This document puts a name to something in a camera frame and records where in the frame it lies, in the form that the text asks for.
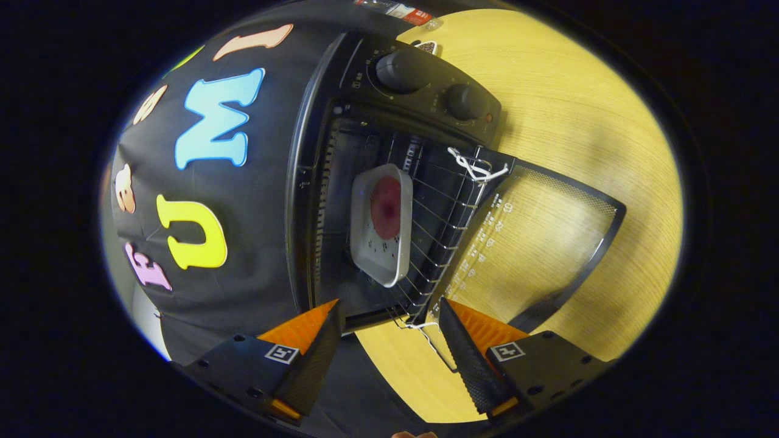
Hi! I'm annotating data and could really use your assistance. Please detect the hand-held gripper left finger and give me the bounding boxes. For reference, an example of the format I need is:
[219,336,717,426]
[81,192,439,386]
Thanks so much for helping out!
[183,298,343,425]

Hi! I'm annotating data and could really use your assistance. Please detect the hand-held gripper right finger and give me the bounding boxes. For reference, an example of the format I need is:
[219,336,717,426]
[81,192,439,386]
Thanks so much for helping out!
[438,297,609,420]

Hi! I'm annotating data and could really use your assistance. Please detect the white rectangular plate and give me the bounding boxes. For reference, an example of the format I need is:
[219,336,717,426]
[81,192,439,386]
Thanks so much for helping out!
[349,163,414,288]

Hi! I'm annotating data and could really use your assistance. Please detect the pink ham slice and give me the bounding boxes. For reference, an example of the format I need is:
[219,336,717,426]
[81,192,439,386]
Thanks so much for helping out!
[370,176,402,240]

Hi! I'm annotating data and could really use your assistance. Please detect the black toaster oven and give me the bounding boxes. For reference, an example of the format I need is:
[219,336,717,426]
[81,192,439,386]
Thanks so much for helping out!
[286,30,627,335]

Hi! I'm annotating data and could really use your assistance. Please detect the clear plastic water bottle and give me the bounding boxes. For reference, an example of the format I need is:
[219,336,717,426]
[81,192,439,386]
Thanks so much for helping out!
[354,0,444,31]

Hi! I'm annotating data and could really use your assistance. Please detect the metal wire oven rack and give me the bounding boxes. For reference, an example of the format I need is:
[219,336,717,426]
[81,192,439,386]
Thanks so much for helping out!
[389,140,512,329]

